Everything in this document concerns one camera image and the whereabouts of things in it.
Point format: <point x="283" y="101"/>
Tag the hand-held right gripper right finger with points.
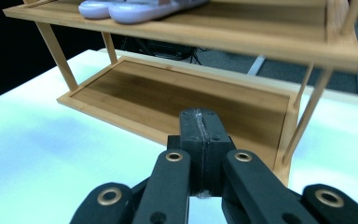
<point x="217" y="146"/>

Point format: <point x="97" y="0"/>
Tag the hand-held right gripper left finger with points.
<point x="190" y="146"/>

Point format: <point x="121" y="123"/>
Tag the wooden shoe rack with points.
<point x="180" y="90"/>

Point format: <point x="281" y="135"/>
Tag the lavender slipper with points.
<point x="143" y="12"/>
<point x="94" y="9"/>

